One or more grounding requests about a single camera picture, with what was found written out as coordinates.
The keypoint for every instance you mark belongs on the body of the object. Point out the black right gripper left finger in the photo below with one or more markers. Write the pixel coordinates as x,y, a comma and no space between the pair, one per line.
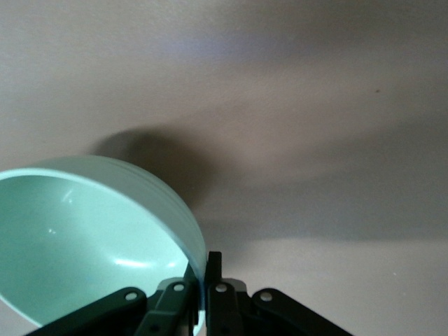
164,311

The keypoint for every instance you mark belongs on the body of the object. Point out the light green bowl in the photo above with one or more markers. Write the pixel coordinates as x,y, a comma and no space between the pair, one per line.
87,238

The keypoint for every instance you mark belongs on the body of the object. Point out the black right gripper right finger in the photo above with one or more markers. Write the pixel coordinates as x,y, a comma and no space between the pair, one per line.
227,311

